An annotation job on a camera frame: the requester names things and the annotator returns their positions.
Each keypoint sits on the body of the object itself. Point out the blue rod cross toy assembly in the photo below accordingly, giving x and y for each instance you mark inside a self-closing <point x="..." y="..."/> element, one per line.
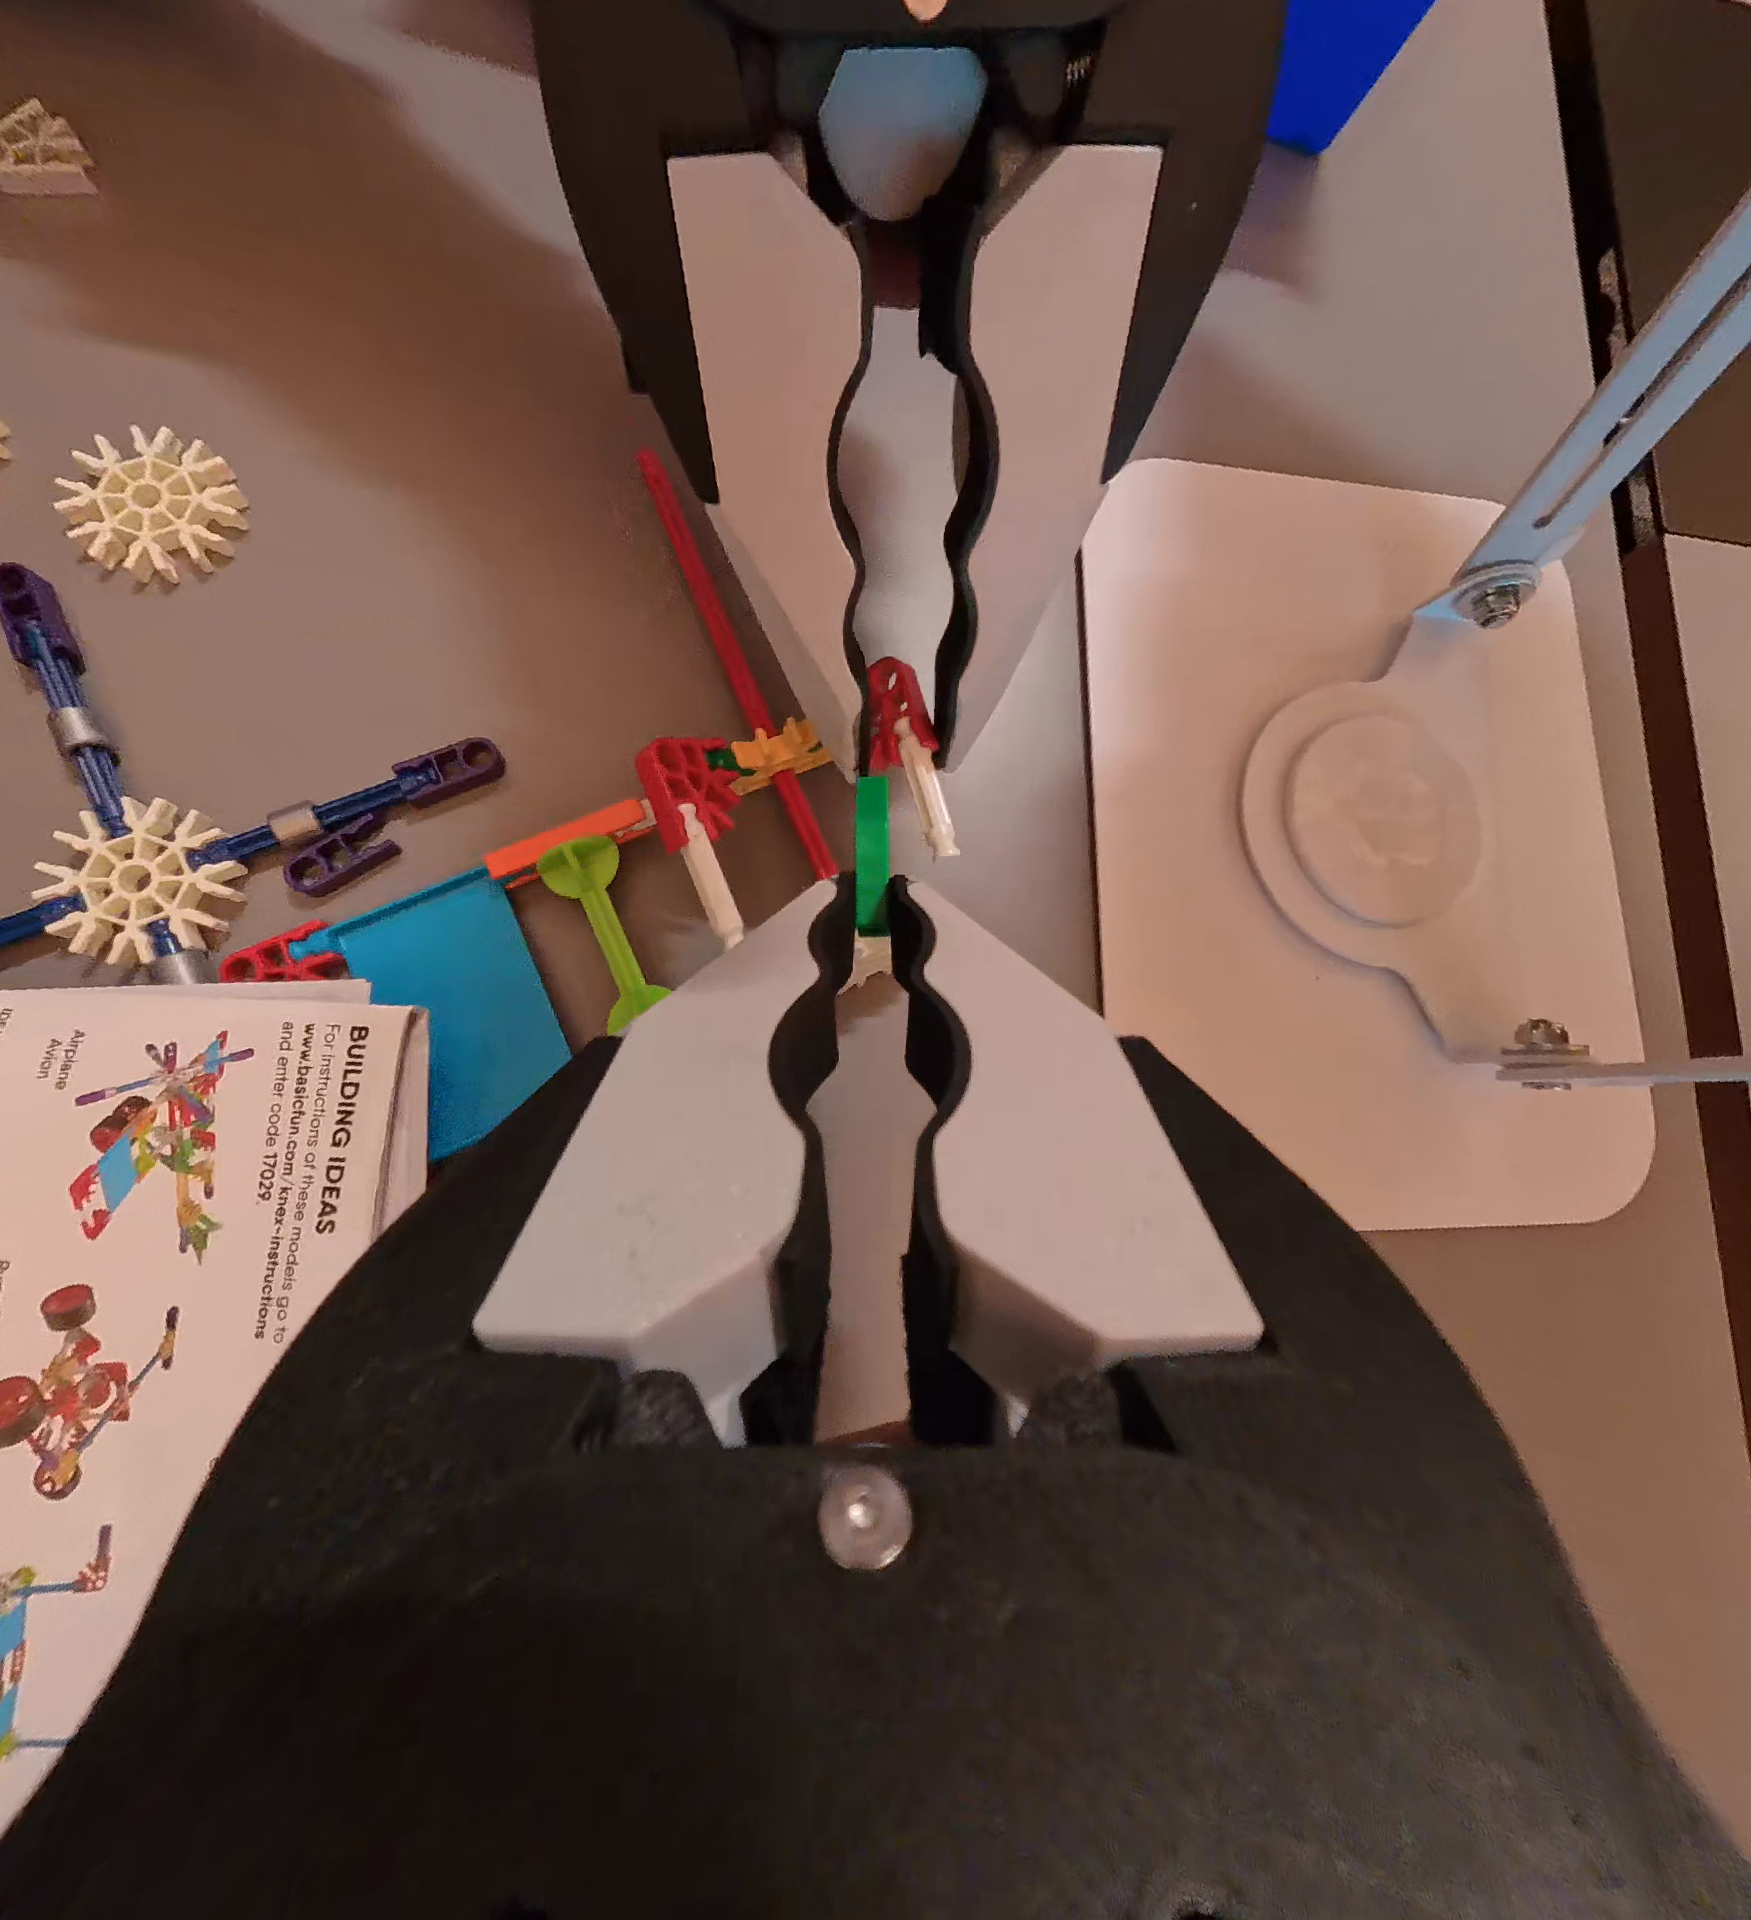
<point x="139" y="879"/>

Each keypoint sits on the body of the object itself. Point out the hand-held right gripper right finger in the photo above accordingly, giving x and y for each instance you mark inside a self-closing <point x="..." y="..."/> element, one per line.
<point x="1100" y="1199"/>

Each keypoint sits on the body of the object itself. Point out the clear round disc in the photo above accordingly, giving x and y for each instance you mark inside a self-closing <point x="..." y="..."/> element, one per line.
<point x="1377" y="819"/>

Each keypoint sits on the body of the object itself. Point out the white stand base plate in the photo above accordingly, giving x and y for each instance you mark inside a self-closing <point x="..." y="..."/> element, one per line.
<point x="1188" y="601"/>

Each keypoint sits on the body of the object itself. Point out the purple toy connector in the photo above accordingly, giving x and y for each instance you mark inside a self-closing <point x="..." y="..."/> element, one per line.
<point x="341" y="868"/>

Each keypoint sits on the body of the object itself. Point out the colour printed instruction booklet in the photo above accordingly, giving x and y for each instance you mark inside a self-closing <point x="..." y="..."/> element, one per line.
<point x="67" y="1277"/>

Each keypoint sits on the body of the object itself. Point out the cream wedge toy connector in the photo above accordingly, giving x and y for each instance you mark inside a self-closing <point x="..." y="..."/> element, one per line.
<point x="27" y="176"/>

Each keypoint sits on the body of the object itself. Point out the colourful toy construction frame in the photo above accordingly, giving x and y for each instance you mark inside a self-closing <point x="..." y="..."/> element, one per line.
<point x="455" y="974"/>

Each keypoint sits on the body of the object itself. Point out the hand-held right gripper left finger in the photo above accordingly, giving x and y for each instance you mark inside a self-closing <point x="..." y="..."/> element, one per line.
<point x="634" y="1199"/>

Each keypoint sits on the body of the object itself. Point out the blue plastic bin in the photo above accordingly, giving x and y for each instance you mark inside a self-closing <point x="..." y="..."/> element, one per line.
<point x="1339" y="74"/>

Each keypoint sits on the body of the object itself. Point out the long red toy rod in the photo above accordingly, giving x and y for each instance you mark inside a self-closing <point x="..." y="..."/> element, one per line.
<point x="713" y="615"/>

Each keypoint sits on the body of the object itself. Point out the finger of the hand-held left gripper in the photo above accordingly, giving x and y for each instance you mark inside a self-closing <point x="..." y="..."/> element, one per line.
<point x="753" y="375"/>
<point x="1069" y="300"/>

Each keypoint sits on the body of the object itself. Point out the green toy connector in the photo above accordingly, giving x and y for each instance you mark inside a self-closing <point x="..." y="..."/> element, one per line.
<point x="873" y="848"/>

